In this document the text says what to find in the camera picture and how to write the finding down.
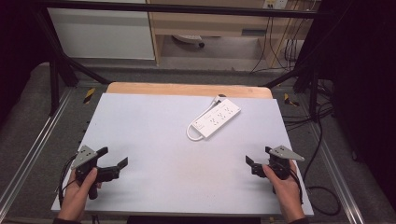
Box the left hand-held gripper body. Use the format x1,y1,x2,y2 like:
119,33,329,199
71,145,121,201

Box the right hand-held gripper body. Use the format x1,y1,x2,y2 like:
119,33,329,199
250,145,306,181

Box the white power strip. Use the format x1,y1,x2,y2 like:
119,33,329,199
191,98,242,140

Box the person's right hand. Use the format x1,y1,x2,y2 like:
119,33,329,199
262,160,307,224

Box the person's left hand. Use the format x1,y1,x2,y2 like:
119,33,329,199
57,167,103,222

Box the black metal stand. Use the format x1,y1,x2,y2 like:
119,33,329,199
263,55,322,121
33,11,112,117

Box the white cabinet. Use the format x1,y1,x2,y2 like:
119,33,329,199
46,0,156,61

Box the black curtain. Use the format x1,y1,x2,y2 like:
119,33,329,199
297,0,396,214
0,0,52,124

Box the wooden desk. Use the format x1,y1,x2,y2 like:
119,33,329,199
146,0,316,69

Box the white chair base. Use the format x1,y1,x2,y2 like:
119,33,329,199
171,34,206,49

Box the black metal crossbar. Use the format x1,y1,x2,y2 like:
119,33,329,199
34,0,332,19

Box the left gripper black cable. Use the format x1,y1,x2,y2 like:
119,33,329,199
57,153,78,208

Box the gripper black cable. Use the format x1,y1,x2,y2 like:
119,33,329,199
289,118,342,217
57,153,78,208

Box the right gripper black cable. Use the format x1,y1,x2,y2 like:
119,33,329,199
289,118,342,217

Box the aluminium floor rail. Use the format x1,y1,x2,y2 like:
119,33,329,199
306,116,366,224
0,88,75,217

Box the black floor cables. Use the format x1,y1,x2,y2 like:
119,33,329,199
281,78,336,133

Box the white power strip cable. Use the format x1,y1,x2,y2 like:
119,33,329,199
186,105,219,142

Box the hanging black cables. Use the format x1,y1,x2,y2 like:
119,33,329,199
249,16,309,75

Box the white wall socket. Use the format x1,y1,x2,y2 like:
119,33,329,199
262,0,290,10

